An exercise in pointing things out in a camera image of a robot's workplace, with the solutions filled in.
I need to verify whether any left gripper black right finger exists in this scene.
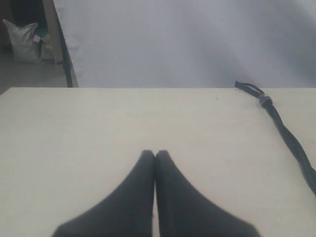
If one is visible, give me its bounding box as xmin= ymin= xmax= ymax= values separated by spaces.
xmin=155 ymin=151 xmax=260 ymax=237

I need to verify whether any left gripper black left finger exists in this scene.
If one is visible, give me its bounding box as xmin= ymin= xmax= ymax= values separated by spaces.
xmin=53 ymin=150 xmax=155 ymax=237

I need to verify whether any black cord strand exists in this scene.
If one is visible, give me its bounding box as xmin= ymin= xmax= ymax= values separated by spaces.
xmin=237 ymin=82 xmax=316 ymax=188
xmin=239 ymin=85 xmax=316 ymax=198
xmin=234 ymin=80 xmax=316 ymax=178

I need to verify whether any black stand pole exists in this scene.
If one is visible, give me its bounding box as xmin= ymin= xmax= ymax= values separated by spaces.
xmin=52 ymin=0 xmax=74 ymax=88

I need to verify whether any white plastic sack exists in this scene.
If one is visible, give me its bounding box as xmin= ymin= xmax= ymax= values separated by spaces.
xmin=3 ymin=19 xmax=40 ymax=63

